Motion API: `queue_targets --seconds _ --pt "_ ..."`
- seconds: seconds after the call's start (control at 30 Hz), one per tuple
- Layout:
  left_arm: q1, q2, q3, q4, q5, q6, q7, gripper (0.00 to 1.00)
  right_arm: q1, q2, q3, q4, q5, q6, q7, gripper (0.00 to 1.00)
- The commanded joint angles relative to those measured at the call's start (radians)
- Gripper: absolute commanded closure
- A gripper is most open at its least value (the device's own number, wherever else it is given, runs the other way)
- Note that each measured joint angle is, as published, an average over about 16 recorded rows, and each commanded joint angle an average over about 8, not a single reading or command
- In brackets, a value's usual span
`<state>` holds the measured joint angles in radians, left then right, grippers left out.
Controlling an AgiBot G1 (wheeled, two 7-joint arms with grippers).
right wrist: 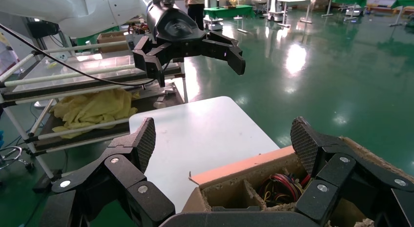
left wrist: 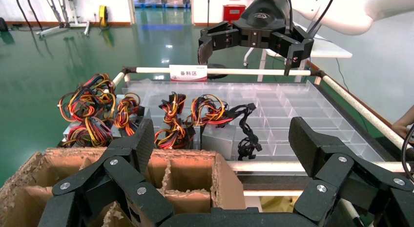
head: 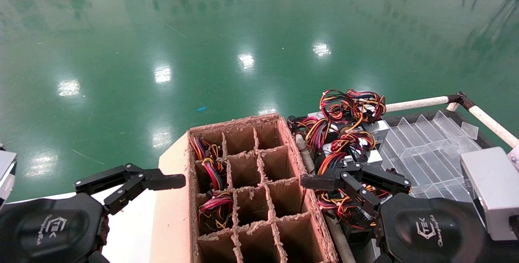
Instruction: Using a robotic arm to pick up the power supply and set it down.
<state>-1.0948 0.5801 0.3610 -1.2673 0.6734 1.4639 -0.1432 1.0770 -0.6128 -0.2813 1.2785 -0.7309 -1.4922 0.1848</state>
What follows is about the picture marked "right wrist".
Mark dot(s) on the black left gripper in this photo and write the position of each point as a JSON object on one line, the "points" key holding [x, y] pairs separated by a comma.
{"points": [[171, 25]]}

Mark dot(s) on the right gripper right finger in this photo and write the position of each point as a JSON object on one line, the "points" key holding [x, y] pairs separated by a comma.
{"points": [[333, 167]]}

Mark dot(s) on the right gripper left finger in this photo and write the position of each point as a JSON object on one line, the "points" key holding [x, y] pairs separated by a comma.
{"points": [[129, 173]]}

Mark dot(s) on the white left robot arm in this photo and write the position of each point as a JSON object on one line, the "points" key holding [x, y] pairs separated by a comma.
{"points": [[81, 12]]}

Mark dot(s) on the person in beige shirt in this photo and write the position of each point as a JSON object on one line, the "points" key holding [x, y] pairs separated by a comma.
{"points": [[195, 12]]}

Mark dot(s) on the yellow cloth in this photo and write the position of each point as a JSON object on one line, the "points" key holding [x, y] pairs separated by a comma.
{"points": [[90, 109]]}

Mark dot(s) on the small brown cardboard box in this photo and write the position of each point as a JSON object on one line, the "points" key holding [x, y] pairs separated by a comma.
{"points": [[111, 38]]}

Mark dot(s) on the chrome chair base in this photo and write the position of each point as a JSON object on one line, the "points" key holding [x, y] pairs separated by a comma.
{"points": [[29, 166]]}

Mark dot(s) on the cardboard box with dividers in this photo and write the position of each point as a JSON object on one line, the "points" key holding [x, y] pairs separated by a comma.
{"points": [[233, 193]]}

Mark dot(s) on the black box device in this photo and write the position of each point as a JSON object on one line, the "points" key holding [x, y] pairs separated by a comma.
{"points": [[42, 29]]}

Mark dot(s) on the white tube frame rack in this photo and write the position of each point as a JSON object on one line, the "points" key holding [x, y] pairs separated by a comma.
{"points": [[97, 126]]}

